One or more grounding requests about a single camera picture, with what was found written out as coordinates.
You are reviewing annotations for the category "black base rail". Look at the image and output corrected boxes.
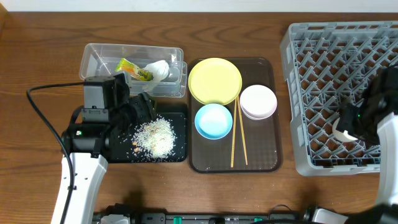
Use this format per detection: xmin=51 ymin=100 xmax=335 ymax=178
xmin=91 ymin=203 xmax=348 ymax=224

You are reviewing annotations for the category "pink bowl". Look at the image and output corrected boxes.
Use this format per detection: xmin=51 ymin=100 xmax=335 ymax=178
xmin=239 ymin=85 xmax=277 ymax=120

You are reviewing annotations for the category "black food waste tray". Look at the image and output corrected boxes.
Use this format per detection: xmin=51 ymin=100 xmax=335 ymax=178
xmin=109 ymin=103 xmax=188 ymax=164

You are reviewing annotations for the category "grey dishwasher rack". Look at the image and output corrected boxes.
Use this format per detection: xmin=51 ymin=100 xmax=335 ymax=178
xmin=280 ymin=21 xmax=397 ymax=176

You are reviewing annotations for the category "light blue bowl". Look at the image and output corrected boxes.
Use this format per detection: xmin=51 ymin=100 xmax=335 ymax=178
xmin=194 ymin=103 xmax=233 ymax=140

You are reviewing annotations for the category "rice pile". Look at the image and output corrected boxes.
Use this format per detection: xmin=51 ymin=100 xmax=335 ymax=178
xmin=121 ymin=116 xmax=177 ymax=160

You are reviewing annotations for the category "white tissue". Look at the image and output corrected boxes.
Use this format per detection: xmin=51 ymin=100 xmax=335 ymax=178
xmin=143 ymin=60 xmax=169 ymax=92

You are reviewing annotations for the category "yellow plate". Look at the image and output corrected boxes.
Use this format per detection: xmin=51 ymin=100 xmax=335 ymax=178
xmin=188 ymin=58 xmax=243 ymax=105

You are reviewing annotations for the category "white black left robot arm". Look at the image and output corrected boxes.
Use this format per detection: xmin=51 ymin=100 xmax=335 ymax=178
xmin=52 ymin=73 xmax=157 ymax=223

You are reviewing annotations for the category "pale green cup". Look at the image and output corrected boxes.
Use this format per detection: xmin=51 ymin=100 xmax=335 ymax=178
xmin=332 ymin=118 xmax=358 ymax=142

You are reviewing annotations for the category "green yellow snack wrapper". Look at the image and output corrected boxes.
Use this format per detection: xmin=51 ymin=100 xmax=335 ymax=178
xmin=115 ymin=58 xmax=154 ymax=81

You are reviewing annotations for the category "dark brown serving tray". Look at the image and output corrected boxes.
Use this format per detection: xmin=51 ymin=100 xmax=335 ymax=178
xmin=188 ymin=57 xmax=283 ymax=174

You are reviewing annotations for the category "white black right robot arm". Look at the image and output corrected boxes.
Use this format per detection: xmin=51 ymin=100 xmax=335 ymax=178
xmin=336 ymin=64 xmax=397 ymax=224

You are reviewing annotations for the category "clear plastic waste bin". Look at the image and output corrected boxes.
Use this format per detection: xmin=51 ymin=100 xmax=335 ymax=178
xmin=80 ymin=43 xmax=187 ymax=98

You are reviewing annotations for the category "wooden chopstick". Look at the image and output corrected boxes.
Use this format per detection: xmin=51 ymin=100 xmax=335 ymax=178
xmin=230 ymin=98 xmax=237 ymax=168
xmin=236 ymin=95 xmax=248 ymax=165

